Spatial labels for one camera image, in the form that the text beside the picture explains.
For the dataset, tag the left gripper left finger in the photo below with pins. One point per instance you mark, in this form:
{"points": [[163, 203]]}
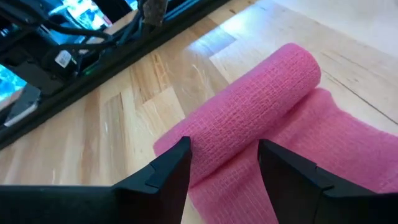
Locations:
{"points": [[161, 193]]}

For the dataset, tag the black aluminium table frame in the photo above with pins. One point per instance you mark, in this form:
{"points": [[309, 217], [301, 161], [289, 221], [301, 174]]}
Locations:
{"points": [[62, 104]]}

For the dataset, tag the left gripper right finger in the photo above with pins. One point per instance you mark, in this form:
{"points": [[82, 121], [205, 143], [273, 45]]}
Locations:
{"points": [[295, 193]]}

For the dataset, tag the pink elastic bandage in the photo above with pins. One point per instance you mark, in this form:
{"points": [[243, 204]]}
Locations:
{"points": [[248, 102]]}

